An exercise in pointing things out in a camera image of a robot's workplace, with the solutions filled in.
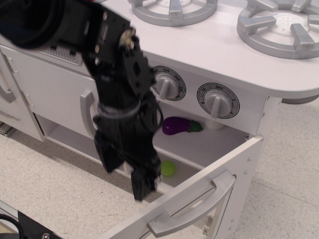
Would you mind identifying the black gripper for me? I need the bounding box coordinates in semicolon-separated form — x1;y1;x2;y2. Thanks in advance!
92;109;164;202

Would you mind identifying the white toy oven door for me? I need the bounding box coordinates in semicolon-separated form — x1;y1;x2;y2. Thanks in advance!
99;135;264;239

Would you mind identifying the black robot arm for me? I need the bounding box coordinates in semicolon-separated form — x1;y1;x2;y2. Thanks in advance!
0;0;163;201

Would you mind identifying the green toy ball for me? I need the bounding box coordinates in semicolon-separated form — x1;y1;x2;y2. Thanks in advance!
161;160;176;176

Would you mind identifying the purple toy eggplant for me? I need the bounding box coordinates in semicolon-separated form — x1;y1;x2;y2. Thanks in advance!
162;117;203;135

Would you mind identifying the grey middle stove knob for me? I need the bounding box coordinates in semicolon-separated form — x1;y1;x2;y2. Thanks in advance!
152;66;186;101

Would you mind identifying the grey stove knob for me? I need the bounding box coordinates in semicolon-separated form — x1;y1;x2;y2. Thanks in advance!
197;83;240;119
152;66;186;101

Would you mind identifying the white cabinet door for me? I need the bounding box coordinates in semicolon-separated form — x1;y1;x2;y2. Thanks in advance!
1;46;99;138

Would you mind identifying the grey right stove knob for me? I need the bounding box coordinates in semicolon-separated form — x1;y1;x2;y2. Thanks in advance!
197;83;240;119

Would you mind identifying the white toy kitchen unit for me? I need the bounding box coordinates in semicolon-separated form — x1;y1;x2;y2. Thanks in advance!
0;0;319;239

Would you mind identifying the silver left burner grate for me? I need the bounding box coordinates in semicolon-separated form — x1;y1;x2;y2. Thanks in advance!
128;0;218;27

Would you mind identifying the silver burner grate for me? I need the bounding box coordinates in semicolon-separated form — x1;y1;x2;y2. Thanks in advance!
237;0;319;59
128;0;218;27

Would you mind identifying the silver right burner grate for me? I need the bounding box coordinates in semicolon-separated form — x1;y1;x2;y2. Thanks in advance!
237;0;319;59

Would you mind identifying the silver oven door handle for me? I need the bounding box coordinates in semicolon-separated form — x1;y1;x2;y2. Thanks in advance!
148;171;236;238

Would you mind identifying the silver cabinet door handle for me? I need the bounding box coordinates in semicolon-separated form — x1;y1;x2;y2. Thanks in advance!
80;89;97;138

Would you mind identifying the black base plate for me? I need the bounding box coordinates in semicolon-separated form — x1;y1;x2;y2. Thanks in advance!
17;211;62;239

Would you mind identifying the silver far left handle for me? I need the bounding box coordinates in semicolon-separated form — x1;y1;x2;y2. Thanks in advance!
0;72;16;104

